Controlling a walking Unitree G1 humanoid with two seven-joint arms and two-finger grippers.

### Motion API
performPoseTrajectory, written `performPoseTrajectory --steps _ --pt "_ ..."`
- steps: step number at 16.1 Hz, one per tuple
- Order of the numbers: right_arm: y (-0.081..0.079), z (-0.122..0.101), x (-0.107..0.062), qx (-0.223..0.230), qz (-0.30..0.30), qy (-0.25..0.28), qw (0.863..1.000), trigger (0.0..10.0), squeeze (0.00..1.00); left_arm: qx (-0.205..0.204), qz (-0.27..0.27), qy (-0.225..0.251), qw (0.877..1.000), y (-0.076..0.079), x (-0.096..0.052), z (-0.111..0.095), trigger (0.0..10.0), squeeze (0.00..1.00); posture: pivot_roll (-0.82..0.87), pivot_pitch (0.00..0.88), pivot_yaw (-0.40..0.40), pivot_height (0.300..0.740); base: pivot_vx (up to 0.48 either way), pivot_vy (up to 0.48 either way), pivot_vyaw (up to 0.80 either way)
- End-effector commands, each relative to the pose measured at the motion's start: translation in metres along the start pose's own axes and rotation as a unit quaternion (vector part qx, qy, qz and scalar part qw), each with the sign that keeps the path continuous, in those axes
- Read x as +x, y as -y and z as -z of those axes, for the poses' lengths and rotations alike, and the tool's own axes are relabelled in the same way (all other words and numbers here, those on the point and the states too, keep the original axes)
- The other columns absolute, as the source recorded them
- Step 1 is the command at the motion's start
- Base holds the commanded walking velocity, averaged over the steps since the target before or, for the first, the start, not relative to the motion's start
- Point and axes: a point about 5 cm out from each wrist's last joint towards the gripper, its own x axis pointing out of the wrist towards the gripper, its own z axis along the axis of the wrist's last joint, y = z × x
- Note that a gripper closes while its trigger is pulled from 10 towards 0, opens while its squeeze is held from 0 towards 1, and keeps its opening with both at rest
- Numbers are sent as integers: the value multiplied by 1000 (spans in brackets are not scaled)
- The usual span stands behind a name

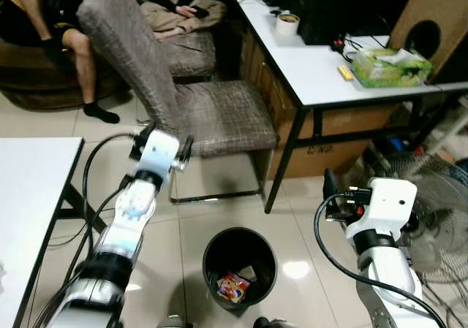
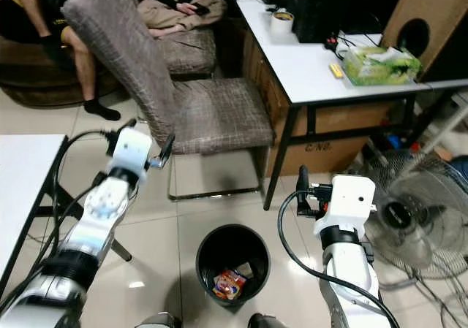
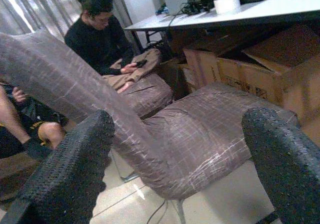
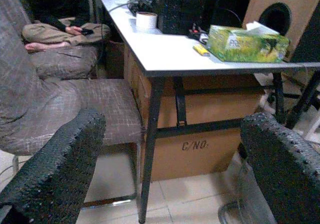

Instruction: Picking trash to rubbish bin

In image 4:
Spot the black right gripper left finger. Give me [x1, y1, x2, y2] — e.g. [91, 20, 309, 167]
[0, 108, 108, 224]

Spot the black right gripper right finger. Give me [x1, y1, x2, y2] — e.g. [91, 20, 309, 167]
[239, 112, 320, 224]

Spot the grey checked fabric chair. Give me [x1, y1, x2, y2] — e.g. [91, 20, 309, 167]
[0, 0, 146, 209]

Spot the large brown cardboard box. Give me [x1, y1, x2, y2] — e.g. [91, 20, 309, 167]
[123, 44, 266, 182]

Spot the seated person in khaki trousers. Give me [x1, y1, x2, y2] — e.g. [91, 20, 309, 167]
[21, 15, 112, 53]

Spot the green tissue box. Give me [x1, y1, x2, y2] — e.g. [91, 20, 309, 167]
[206, 20, 291, 64]

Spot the yellow lighter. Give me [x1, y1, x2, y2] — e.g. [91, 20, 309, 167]
[192, 44, 211, 57]

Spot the white table with black legs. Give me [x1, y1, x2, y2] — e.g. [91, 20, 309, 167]
[96, 0, 320, 224]

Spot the white tape roll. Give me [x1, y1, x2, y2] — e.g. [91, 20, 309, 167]
[135, 11, 159, 34]

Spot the large black box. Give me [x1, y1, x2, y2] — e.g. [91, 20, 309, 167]
[151, 0, 221, 35]

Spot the black red cable plug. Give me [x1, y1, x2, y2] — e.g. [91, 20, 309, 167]
[187, 23, 210, 45]

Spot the black cable bundle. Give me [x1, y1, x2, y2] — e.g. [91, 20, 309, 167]
[127, 0, 154, 16]

